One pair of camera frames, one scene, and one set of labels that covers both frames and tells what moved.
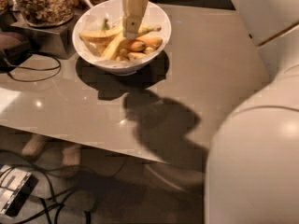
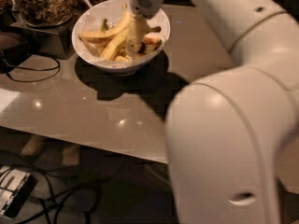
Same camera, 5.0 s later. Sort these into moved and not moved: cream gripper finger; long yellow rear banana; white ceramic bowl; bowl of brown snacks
Moved: cream gripper finger
Not moved: bowl of brown snacks; long yellow rear banana; white ceramic bowl
